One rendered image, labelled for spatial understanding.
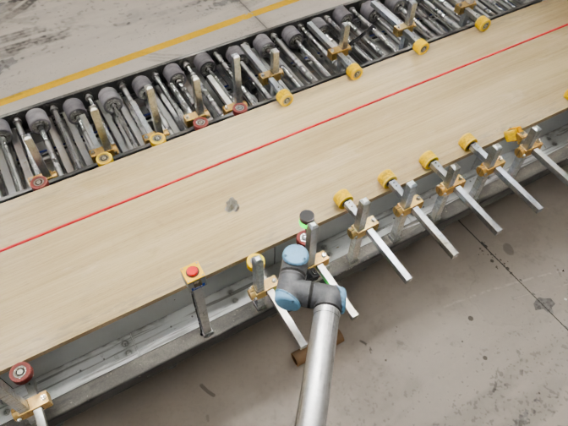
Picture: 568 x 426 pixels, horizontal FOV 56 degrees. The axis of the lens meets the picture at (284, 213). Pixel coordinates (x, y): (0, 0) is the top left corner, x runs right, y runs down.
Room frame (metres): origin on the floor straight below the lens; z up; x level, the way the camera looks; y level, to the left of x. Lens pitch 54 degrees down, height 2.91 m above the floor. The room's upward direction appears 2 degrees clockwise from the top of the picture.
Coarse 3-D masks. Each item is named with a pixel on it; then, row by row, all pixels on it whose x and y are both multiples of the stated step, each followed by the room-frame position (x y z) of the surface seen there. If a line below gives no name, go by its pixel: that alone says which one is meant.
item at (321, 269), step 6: (318, 270) 1.19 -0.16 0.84; (324, 270) 1.18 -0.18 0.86; (324, 276) 1.15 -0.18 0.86; (330, 276) 1.15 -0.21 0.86; (330, 282) 1.13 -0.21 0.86; (348, 300) 1.04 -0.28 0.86; (348, 306) 1.02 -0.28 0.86; (348, 312) 0.99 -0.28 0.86; (354, 312) 0.99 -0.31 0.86; (354, 318) 0.97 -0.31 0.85
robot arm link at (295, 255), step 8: (288, 248) 0.99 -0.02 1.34; (296, 248) 0.99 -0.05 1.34; (304, 248) 0.99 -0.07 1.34; (288, 256) 0.96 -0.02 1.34; (296, 256) 0.96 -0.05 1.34; (304, 256) 0.96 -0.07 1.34; (288, 264) 0.93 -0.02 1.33; (296, 264) 0.93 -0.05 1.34; (304, 264) 0.94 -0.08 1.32; (304, 272) 0.92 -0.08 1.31
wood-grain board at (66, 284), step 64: (384, 64) 2.54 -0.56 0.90; (448, 64) 2.56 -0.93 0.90; (512, 64) 2.58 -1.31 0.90; (256, 128) 2.00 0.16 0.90; (320, 128) 2.01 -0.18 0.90; (384, 128) 2.02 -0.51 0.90; (448, 128) 2.04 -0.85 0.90; (64, 192) 1.54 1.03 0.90; (128, 192) 1.56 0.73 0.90; (192, 192) 1.57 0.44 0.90; (256, 192) 1.58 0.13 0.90; (320, 192) 1.59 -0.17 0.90; (384, 192) 1.60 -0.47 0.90; (0, 256) 1.18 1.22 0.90; (64, 256) 1.19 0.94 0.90; (128, 256) 1.20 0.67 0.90; (192, 256) 1.21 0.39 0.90; (0, 320) 0.89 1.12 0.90; (64, 320) 0.90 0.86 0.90
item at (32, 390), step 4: (32, 380) 0.68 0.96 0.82; (28, 384) 0.66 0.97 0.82; (32, 384) 0.67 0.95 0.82; (28, 388) 0.65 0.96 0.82; (32, 388) 0.65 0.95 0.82; (36, 388) 0.66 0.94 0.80; (28, 392) 0.63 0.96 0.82; (32, 392) 0.63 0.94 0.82; (36, 392) 0.64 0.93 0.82; (40, 408) 0.57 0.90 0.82; (36, 412) 0.56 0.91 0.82; (40, 412) 0.56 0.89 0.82; (44, 412) 0.57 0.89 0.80; (36, 416) 0.55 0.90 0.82; (40, 416) 0.55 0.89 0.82; (44, 416) 0.55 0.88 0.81; (36, 420) 0.53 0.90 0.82; (40, 420) 0.53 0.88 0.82; (44, 420) 0.53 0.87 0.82; (40, 424) 0.52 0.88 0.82; (44, 424) 0.52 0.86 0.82
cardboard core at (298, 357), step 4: (340, 332) 1.24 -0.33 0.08; (340, 336) 1.22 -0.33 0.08; (336, 340) 1.20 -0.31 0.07; (340, 340) 1.20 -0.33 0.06; (308, 344) 1.17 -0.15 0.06; (336, 344) 1.18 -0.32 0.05; (304, 348) 1.14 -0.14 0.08; (292, 352) 1.12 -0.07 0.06; (296, 352) 1.12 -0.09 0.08; (300, 352) 1.11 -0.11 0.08; (304, 352) 1.12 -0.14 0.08; (292, 356) 1.12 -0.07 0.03; (296, 356) 1.09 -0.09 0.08; (300, 356) 1.10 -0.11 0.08; (304, 356) 1.10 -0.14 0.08; (296, 360) 1.08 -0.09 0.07; (300, 360) 1.08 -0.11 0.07; (304, 360) 1.08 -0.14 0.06; (296, 364) 1.07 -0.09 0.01; (300, 364) 1.06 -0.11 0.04
